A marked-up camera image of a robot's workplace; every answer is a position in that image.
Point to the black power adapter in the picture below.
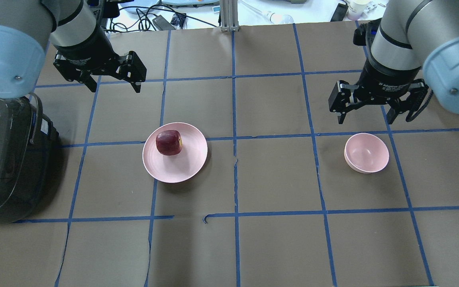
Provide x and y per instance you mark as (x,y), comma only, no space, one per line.
(161,24)

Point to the black phone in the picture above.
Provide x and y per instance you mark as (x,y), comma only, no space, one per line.
(339,13)

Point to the white paper cup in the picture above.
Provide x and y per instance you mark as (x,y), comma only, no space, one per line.
(356,8)

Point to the pink bowl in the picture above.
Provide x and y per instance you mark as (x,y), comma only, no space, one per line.
(366,153)

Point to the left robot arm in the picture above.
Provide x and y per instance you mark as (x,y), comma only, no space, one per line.
(27,27)

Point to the black rice cooker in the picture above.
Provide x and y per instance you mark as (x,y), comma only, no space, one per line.
(27,137)

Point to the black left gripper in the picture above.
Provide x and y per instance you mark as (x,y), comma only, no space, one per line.
(87,53)

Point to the red apple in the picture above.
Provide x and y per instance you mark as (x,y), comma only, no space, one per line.
(169,142)

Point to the aluminium frame post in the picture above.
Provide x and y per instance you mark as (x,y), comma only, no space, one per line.
(228,15)

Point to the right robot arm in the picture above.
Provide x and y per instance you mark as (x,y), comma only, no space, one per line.
(413,54)

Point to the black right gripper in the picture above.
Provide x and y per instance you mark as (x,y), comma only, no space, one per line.
(389,79)

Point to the pink plate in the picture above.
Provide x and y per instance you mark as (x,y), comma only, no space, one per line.
(179,167)

